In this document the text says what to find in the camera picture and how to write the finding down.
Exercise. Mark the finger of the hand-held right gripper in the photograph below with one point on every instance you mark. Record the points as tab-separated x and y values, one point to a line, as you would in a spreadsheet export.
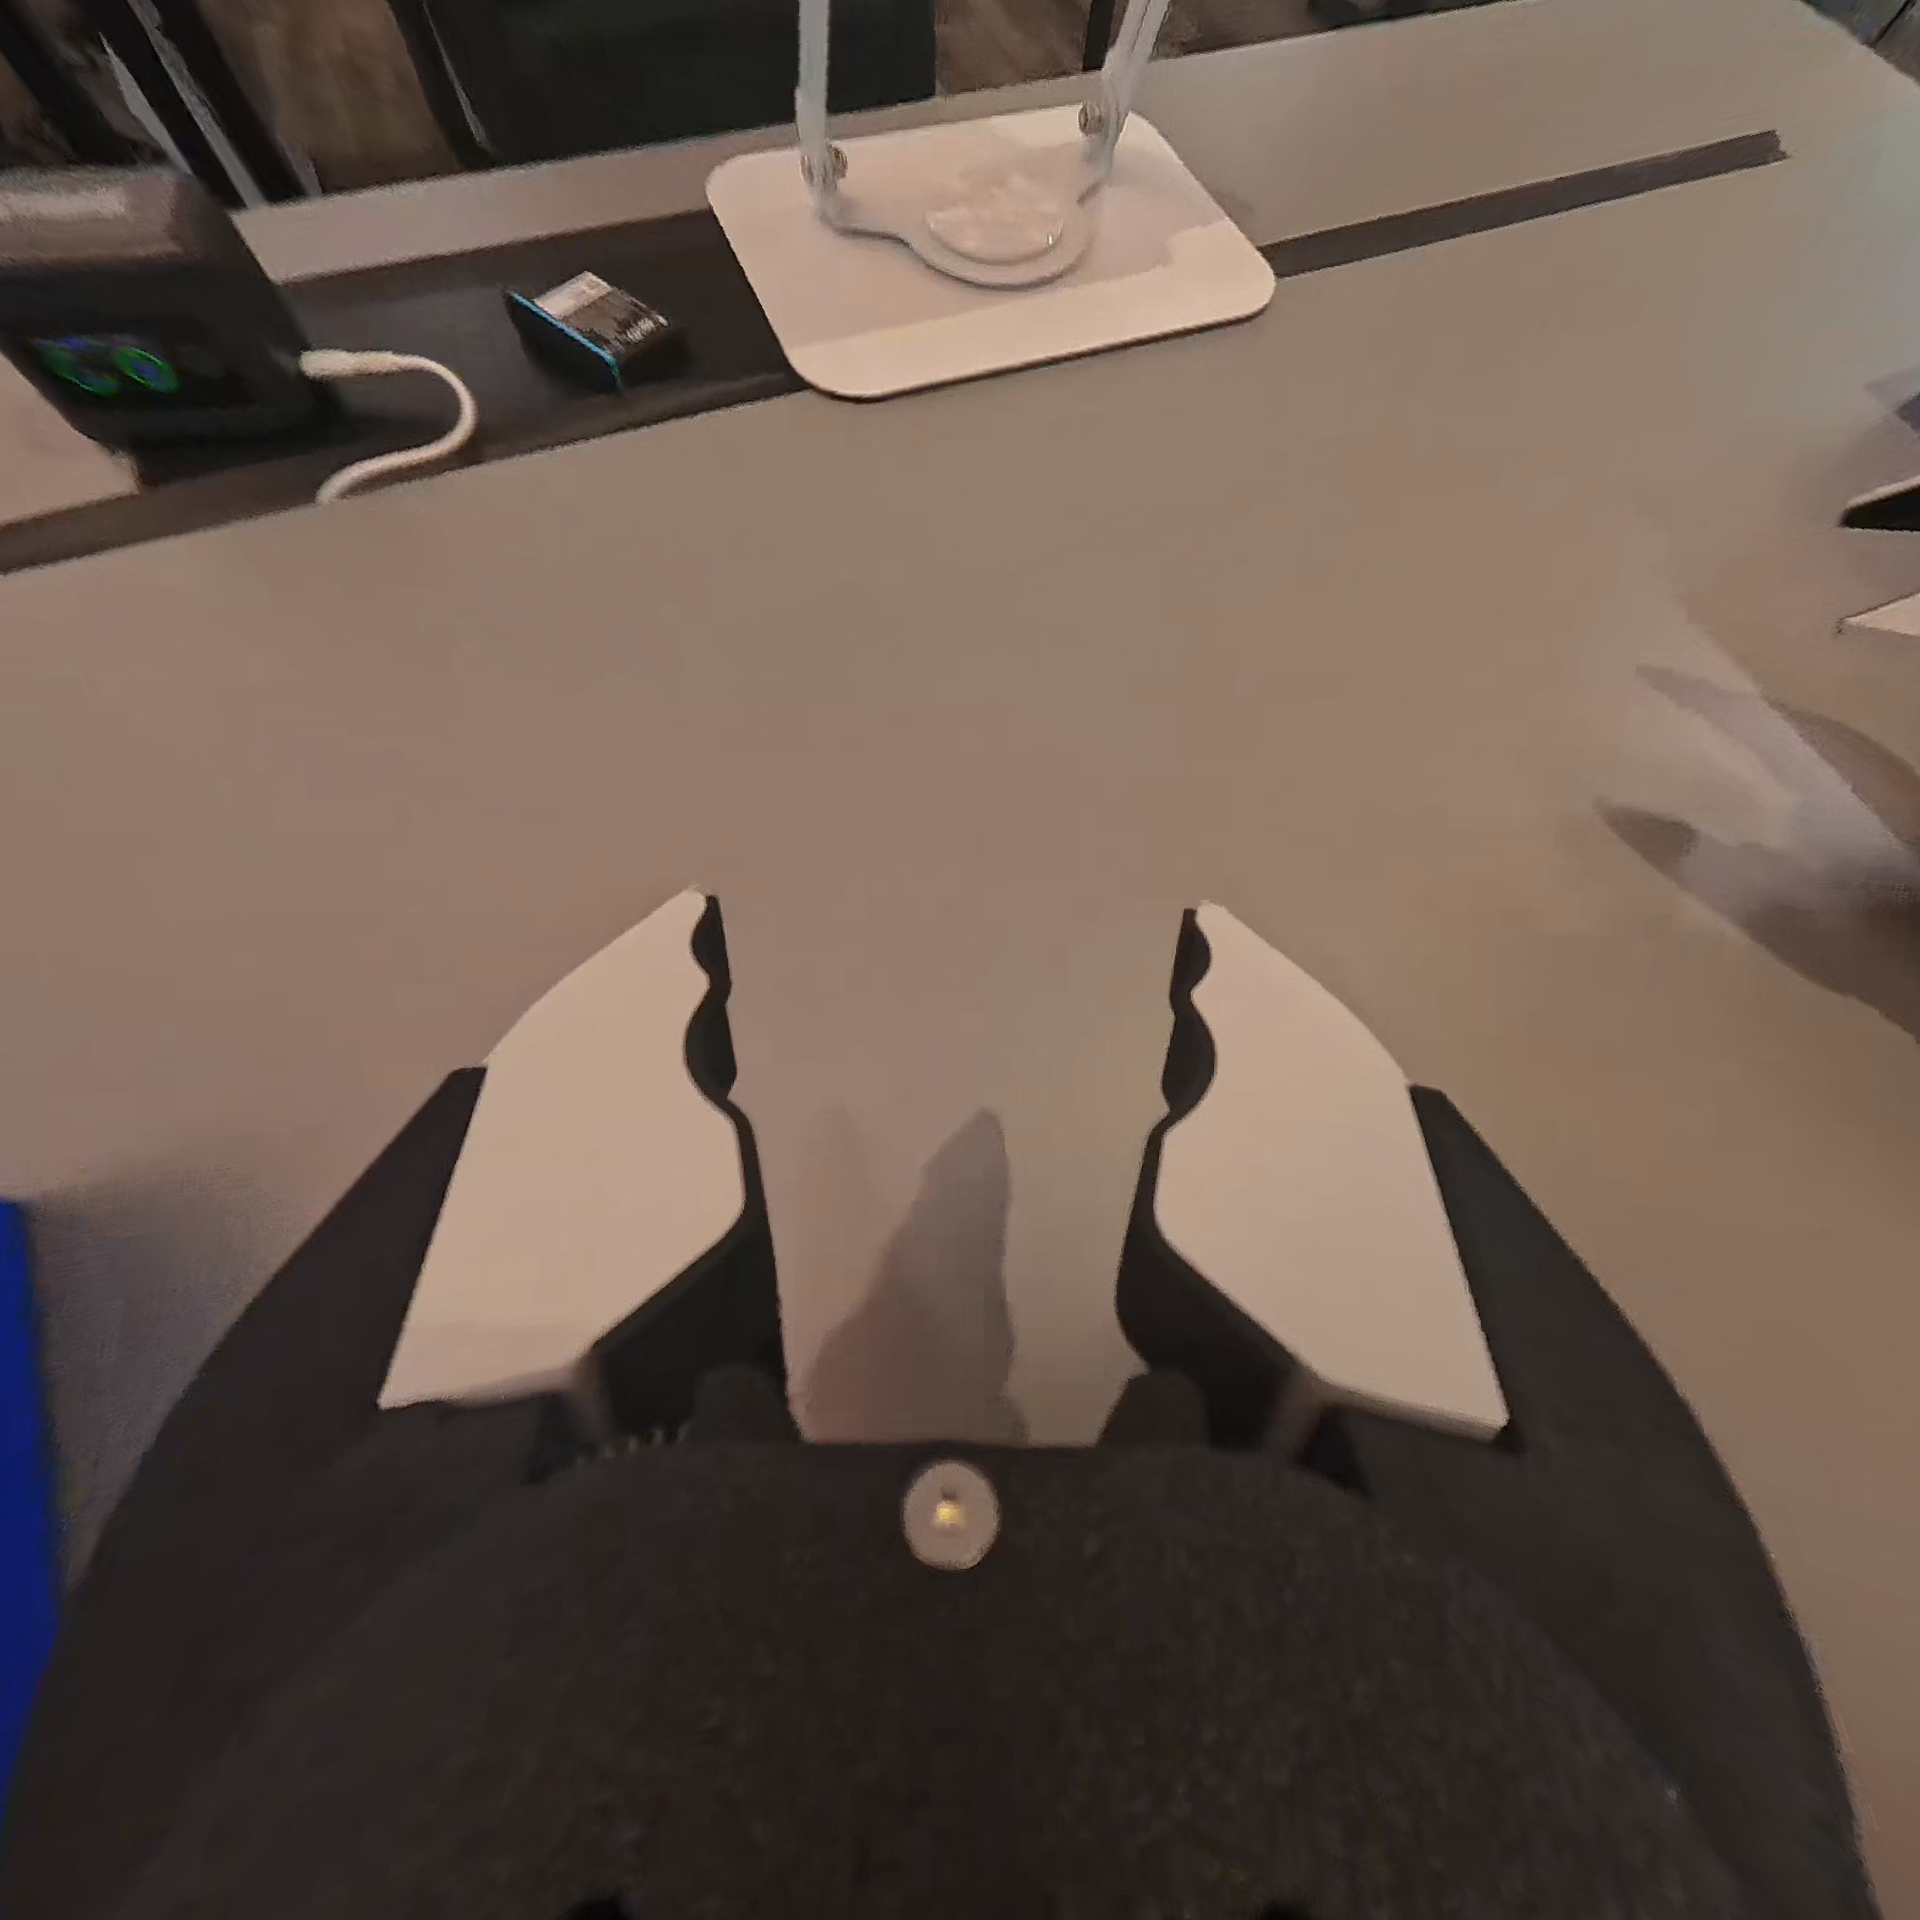
1891	614
1892	507

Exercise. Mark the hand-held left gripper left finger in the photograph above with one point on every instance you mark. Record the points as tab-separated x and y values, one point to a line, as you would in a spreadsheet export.
586	1200

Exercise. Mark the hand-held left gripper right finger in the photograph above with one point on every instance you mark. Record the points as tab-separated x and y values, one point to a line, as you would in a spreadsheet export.
1319	1230

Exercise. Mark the blue plastic bin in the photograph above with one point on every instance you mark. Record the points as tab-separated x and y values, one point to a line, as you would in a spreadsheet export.
24	1469

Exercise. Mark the small black battery pack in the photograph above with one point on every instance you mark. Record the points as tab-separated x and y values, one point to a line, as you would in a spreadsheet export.
592	329

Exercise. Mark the black office chair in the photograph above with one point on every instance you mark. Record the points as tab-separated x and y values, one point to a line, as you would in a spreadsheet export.
675	75

